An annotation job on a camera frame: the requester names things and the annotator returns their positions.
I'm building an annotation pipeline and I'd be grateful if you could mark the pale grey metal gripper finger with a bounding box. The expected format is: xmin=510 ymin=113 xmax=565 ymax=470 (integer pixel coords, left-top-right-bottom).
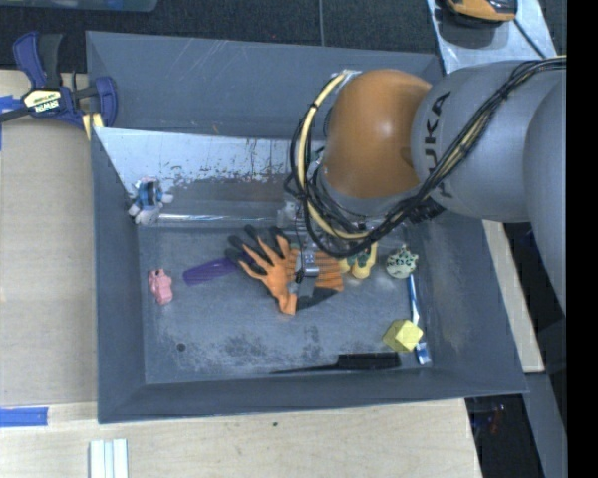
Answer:
xmin=297 ymin=249 xmax=322 ymax=299

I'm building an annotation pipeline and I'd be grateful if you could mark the orange and black work glove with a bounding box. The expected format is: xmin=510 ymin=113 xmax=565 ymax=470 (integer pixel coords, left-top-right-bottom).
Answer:
xmin=224 ymin=224 xmax=347 ymax=317

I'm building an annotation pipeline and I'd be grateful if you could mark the yellow toy animal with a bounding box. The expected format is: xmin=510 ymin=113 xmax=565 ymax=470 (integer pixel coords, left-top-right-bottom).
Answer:
xmin=338 ymin=240 xmax=380 ymax=281

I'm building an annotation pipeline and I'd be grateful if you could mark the green spotted toy frog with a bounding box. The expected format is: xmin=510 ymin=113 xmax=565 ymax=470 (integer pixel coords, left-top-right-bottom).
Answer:
xmin=384 ymin=245 xmax=421 ymax=281

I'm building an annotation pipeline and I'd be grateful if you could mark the grey metal bin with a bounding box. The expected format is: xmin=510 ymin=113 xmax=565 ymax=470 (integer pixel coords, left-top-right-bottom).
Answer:
xmin=85 ymin=30 xmax=530 ymax=425

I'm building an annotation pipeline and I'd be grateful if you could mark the purple flat toy eggplant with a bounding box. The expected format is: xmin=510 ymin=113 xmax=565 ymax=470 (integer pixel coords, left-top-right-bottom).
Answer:
xmin=181 ymin=256 xmax=241 ymax=289

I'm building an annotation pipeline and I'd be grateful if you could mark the black flat comb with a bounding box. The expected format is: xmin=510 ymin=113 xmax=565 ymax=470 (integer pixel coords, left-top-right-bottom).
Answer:
xmin=270 ymin=352 xmax=403 ymax=376

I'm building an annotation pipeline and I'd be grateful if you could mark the blue and white toothbrush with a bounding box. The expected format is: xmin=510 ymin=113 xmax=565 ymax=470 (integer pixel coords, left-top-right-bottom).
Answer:
xmin=407 ymin=273 xmax=433 ymax=366

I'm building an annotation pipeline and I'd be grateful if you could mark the yellow faceted block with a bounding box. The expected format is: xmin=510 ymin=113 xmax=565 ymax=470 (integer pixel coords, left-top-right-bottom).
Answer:
xmin=382 ymin=318 xmax=426 ymax=354

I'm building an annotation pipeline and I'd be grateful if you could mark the pink toy pig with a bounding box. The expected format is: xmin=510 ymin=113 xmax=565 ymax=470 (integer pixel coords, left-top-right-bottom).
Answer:
xmin=147 ymin=267 xmax=174 ymax=307

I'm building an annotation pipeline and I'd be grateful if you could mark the white and blue toy figure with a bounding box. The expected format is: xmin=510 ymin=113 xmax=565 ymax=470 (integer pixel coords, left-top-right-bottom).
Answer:
xmin=128 ymin=176 xmax=175 ymax=226

